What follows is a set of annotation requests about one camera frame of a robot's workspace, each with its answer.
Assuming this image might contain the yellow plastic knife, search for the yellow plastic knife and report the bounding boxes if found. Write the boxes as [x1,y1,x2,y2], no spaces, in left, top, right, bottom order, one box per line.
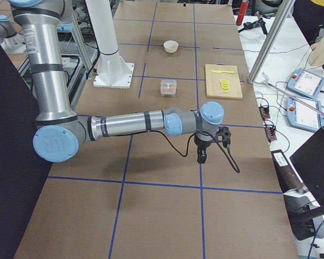
[211,70,235,74]

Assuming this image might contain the aluminium frame post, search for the aluminium frame post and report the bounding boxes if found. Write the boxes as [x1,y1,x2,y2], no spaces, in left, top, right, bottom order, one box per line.
[247,0,295,84]

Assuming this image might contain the yellow lemon slices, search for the yellow lemon slices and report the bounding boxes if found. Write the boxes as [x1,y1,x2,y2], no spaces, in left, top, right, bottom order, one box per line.
[220,79,230,93]

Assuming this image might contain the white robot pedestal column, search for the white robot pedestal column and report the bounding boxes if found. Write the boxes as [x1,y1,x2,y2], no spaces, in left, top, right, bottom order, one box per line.
[86,0,134,89]

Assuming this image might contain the black monitor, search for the black monitor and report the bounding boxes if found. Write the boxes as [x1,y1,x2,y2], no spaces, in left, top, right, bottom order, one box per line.
[290,127,324,201]

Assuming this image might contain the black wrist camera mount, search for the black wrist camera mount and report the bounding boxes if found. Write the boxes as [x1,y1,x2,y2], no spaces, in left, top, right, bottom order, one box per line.
[217,126,231,149]

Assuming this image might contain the wooden cutting board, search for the wooden cutting board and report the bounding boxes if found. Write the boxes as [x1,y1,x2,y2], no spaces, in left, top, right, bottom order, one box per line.
[205,64,243,99]

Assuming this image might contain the clear plastic egg box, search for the clear plastic egg box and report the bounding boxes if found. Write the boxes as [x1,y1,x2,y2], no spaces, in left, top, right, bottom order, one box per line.
[160,79,177,97]

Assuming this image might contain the white bowl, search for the white bowl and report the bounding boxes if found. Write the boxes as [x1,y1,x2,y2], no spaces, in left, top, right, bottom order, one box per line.
[163,40,179,53]

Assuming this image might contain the upper teach pendant tablet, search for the upper teach pendant tablet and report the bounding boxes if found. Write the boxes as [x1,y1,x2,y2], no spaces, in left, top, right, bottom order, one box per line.
[286,68,324,99]

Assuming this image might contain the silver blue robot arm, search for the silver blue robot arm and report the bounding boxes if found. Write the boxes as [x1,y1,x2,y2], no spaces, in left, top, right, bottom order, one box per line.
[10,1,230,163]

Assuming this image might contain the red cylinder bottle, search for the red cylinder bottle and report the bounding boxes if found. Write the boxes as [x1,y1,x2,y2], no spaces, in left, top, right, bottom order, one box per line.
[236,0,249,26]

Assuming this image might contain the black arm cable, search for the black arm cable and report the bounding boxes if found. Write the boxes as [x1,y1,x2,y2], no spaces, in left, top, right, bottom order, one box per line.
[145,129,241,174]

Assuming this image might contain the teach pendant tablet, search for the teach pendant tablet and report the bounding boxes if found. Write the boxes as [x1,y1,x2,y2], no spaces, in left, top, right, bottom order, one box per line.
[287,97,324,132]
[286,68,324,99]

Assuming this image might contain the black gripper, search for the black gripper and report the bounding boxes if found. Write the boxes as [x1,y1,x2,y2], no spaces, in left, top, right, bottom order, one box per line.
[194,132,213,163]

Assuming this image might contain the long metal grabber stick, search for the long metal grabber stick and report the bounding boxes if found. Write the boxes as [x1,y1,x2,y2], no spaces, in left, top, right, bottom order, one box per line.
[262,72,324,117]

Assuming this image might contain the lower teach pendant tablet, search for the lower teach pendant tablet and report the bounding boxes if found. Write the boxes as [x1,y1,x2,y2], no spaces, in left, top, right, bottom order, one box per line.
[287,97,324,132]

